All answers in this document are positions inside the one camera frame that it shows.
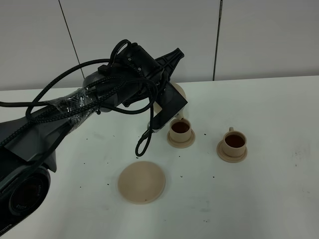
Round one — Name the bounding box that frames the right beige teacup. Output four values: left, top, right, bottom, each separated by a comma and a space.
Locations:
223, 127, 247, 148

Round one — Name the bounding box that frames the beige teacup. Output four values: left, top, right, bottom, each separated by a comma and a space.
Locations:
223, 127, 247, 148
169, 119, 191, 133

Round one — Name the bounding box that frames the left beige cup saucer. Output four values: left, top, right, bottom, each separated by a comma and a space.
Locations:
167, 129, 195, 148

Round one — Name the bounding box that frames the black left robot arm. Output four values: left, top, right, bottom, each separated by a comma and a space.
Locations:
0, 39, 187, 234

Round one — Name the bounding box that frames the left beige teacup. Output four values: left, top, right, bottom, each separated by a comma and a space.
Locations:
169, 119, 191, 133

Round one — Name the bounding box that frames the beige cup saucer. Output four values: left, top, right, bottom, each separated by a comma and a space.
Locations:
167, 129, 195, 148
216, 140, 248, 163

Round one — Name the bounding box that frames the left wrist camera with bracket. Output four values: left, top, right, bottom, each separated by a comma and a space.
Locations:
150, 82, 187, 133

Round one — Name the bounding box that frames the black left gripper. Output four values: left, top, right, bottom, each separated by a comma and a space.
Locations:
109, 42, 184, 100

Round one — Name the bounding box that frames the right beige cup saucer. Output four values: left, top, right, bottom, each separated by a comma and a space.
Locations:
216, 140, 248, 163

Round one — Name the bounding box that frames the beige teapot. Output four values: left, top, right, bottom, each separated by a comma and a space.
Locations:
152, 82, 187, 121

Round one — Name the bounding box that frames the beige teapot saucer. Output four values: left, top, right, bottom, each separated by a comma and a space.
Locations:
117, 161, 166, 204

